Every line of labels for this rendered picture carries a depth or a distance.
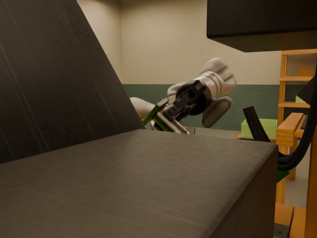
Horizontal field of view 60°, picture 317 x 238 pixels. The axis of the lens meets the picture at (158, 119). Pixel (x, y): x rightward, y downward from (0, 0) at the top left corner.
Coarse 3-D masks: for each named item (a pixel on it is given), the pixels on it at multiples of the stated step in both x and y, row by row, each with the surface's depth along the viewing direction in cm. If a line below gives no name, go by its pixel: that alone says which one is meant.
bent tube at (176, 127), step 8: (160, 104) 49; (152, 112) 49; (160, 112) 50; (144, 120) 51; (160, 120) 50; (168, 120) 50; (176, 120) 50; (168, 128) 50; (176, 128) 49; (184, 128) 50
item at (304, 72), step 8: (304, 72) 605; (312, 72) 598; (280, 80) 621; (288, 80) 613; (296, 80) 605; (304, 80) 597; (280, 88) 627; (280, 96) 628; (296, 96) 616; (280, 104) 627; (288, 104) 618; (296, 104) 610; (304, 104) 602; (280, 112) 632; (280, 120) 634
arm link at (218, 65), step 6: (210, 60) 74; (216, 60) 73; (222, 60) 74; (204, 66) 75; (210, 66) 73; (216, 66) 73; (222, 66) 73; (216, 72) 73; (222, 72) 73; (228, 72) 73; (222, 78) 73
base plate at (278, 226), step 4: (276, 224) 79; (280, 224) 79; (276, 228) 76; (280, 228) 76; (284, 228) 76; (288, 228) 77; (276, 232) 74; (280, 232) 74; (284, 232) 74; (288, 232) 77; (276, 236) 73; (280, 236) 73; (284, 236) 73
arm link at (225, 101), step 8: (200, 80) 61; (208, 80) 63; (216, 88) 64; (216, 96) 66; (216, 104) 61; (224, 104) 60; (208, 112) 63; (216, 112) 62; (224, 112) 61; (208, 120) 64; (216, 120) 63
